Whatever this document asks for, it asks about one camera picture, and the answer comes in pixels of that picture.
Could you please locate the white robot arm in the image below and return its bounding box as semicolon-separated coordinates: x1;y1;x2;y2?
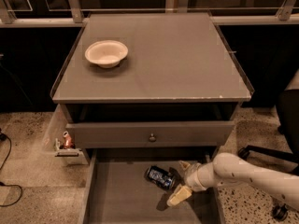
167;153;299;211

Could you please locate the metal window railing frame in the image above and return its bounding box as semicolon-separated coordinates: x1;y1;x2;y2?
0;0;299;27

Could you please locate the orange bottle in bin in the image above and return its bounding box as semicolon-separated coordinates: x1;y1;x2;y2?
63;131;75;149

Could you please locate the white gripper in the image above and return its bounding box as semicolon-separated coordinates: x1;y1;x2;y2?
166;161;219;206

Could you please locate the black floor cable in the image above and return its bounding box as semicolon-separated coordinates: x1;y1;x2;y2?
0;128;23;208

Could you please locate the grey top drawer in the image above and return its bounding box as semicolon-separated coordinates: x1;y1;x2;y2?
66;121;234;148

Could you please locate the blue pepsi can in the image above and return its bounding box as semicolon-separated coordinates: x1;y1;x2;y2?
146;166;175;190

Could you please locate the round metal drawer knob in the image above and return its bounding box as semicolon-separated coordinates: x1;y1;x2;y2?
149;133;156;143

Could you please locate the white paper bowl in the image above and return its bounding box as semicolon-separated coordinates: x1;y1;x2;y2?
85;40;128;68

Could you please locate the grey open middle drawer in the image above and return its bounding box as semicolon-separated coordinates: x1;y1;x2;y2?
78;147;225;224

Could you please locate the grey drawer cabinet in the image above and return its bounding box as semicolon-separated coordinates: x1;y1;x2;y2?
50;12;255;224

